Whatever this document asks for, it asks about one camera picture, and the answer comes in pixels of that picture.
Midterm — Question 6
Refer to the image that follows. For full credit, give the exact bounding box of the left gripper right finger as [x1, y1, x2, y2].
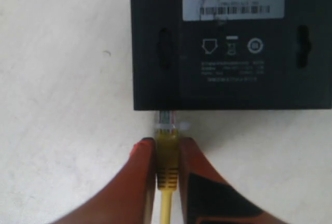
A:
[179, 137, 280, 224]

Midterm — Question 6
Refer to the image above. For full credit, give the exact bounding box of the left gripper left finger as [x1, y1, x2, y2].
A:
[55, 138, 156, 223]

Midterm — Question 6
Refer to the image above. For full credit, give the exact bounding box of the yellow ethernet cable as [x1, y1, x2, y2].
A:
[153, 110, 191, 224]

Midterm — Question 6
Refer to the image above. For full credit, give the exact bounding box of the black network switch box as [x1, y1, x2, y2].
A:
[130, 0, 331, 110]

